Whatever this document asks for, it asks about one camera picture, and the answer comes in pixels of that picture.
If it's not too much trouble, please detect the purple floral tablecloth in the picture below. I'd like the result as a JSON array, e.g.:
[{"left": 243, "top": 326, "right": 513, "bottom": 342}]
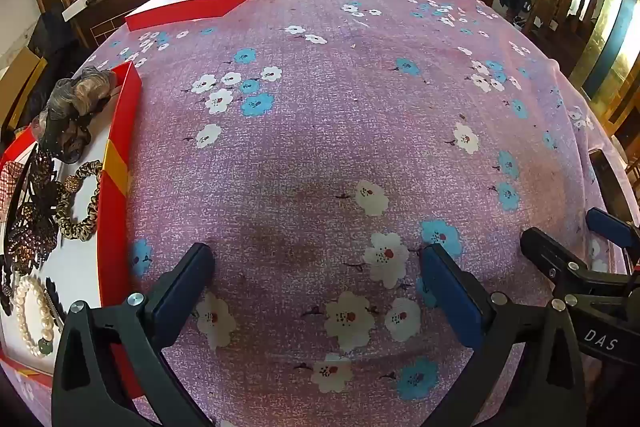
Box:
[{"left": 0, "top": 0, "right": 632, "bottom": 427}]

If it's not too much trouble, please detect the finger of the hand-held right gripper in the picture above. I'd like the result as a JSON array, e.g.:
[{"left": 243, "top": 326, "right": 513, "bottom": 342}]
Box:
[
  {"left": 586, "top": 207, "right": 640, "bottom": 254},
  {"left": 520, "top": 227, "right": 592, "bottom": 303}
]

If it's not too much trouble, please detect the large pearl bracelet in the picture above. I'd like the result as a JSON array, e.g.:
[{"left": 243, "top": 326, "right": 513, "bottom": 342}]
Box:
[{"left": 12, "top": 274, "right": 56, "bottom": 359}]

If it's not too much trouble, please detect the red gift box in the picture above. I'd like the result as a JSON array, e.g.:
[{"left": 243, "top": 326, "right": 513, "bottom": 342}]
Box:
[{"left": 0, "top": 61, "right": 143, "bottom": 400}]

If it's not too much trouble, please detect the grey brown organza scrunchie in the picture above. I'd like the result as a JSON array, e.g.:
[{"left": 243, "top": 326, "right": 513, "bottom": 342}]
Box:
[
  {"left": 31, "top": 107, "right": 93, "bottom": 164},
  {"left": 50, "top": 66, "right": 118, "bottom": 118}
]

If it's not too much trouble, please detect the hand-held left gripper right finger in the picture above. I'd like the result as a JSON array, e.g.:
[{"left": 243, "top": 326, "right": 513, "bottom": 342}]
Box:
[{"left": 419, "top": 243, "right": 587, "bottom": 427}]

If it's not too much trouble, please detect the black comb hair clip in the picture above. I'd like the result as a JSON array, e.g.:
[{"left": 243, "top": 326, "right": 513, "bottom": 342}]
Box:
[{"left": 43, "top": 277, "right": 66, "bottom": 334}]

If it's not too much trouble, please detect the red plaid scrunchie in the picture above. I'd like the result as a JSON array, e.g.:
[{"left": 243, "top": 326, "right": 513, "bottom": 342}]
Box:
[{"left": 0, "top": 162, "right": 28, "bottom": 224}]

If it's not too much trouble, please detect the leopard print scrunchie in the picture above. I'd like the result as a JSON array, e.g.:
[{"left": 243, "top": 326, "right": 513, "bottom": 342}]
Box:
[{"left": 54, "top": 159, "right": 104, "bottom": 242}]

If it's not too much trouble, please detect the cardboard box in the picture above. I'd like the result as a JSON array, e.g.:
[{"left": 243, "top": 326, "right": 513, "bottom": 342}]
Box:
[{"left": 0, "top": 47, "right": 49, "bottom": 134}]

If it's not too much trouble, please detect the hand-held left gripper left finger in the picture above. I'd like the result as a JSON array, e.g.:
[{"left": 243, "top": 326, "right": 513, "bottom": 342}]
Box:
[{"left": 51, "top": 242, "right": 217, "bottom": 427}]

